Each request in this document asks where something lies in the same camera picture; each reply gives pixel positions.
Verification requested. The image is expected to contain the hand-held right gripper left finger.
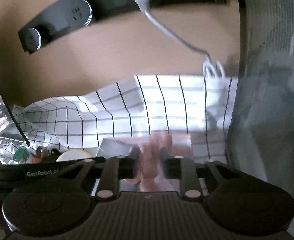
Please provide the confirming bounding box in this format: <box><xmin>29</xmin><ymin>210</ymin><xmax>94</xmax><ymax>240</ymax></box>
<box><xmin>58</xmin><ymin>146</ymin><xmax>142</xmax><ymax>202</ymax></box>

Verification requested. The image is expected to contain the grey translucent panel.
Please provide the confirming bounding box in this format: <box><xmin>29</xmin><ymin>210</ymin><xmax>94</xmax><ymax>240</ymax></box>
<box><xmin>237</xmin><ymin>0</ymin><xmax>294</xmax><ymax>205</ymax></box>

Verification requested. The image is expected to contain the black power strip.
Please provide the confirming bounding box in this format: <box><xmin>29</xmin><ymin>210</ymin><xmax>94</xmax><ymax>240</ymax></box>
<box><xmin>17</xmin><ymin>0</ymin><xmax>229</xmax><ymax>55</ymax></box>

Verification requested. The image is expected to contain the green lid glass jar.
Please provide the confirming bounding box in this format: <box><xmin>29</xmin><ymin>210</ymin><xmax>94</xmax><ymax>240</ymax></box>
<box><xmin>13</xmin><ymin>146</ymin><xmax>34</xmax><ymax>165</ymax></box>

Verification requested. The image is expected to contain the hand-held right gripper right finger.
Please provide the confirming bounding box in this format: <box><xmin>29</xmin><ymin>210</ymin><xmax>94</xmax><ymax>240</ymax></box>
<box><xmin>160</xmin><ymin>146</ymin><xmax>240</xmax><ymax>202</ymax></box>

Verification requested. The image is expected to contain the grey box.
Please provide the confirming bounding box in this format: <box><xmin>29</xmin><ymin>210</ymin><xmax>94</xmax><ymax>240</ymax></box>
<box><xmin>96</xmin><ymin>137</ymin><xmax>138</xmax><ymax>159</ymax></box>

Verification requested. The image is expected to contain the black bar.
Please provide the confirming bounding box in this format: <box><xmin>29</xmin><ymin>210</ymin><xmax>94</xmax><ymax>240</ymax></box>
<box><xmin>9</xmin><ymin>104</ymin><xmax>30</xmax><ymax>147</ymax></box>

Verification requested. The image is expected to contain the pink soft cloth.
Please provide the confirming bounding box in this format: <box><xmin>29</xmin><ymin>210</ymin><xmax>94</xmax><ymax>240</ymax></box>
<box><xmin>125</xmin><ymin>132</ymin><xmax>174</xmax><ymax>192</ymax></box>

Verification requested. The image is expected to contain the small brown thing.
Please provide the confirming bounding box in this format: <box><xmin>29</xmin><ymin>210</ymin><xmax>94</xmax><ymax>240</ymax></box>
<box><xmin>35</xmin><ymin>146</ymin><xmax>49</xmax><ymax>164</ymax></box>

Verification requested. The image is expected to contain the white black checked tablecloth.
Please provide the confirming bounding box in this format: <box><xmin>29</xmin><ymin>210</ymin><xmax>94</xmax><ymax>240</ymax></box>
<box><xmin>11</xmin><ymin>74</ymin><xmax>239</xmax><ymax>196</ymax></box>

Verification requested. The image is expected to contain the round white mesh pad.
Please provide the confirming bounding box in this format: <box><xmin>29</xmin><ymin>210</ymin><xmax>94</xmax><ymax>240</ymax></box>
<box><xmin>55</xmin><ymin>150</ymin><xmax>94</xmax><ymax>162</ymax></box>

